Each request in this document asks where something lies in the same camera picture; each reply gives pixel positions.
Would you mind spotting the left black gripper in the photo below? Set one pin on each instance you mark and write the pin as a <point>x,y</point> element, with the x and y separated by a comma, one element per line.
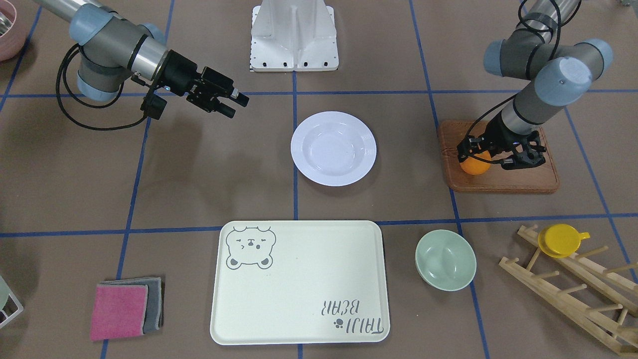
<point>493,132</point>

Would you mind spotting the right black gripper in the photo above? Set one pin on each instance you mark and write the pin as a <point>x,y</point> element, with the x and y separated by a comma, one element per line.
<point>180,69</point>

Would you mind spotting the orange fruit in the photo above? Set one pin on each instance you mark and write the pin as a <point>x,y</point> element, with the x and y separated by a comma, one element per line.
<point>475,167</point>

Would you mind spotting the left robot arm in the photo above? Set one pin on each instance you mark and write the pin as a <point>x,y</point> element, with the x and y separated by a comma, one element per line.
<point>558,76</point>

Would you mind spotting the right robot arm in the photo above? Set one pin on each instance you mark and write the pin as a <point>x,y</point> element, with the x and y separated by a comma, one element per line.
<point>114,49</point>

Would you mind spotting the cream bear tray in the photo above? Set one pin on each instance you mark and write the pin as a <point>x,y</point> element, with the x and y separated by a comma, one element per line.
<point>300,282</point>

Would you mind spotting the wooden cutting board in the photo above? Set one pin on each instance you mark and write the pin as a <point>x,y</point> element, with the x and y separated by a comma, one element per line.
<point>541,180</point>

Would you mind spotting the yellow mug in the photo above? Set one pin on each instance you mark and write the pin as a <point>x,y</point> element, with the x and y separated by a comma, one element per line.
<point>560,240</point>

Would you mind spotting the white round plate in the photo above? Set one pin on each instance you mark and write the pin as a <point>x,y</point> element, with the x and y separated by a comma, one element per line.
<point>333,148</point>

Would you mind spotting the green bowl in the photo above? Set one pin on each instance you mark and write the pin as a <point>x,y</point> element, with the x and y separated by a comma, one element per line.
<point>445,260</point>

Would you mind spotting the wooden drying rack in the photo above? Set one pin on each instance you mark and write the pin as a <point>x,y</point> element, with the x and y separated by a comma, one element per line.
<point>605,322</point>

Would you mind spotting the grey cloth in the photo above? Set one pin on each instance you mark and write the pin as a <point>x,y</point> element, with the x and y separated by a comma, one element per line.
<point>154,301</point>

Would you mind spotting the pink bowl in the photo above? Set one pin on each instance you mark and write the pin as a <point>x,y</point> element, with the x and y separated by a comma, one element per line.
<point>13,37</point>

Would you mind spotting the pink cloth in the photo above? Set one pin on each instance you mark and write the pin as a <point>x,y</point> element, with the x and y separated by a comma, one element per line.
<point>119,311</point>

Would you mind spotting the white cup rack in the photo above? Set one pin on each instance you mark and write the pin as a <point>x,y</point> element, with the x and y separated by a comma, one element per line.
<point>10,306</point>

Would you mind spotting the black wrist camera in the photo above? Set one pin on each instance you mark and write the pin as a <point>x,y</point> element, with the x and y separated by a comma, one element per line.
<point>153,106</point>

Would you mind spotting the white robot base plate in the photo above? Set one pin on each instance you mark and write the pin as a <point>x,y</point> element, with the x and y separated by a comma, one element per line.
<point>293,35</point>

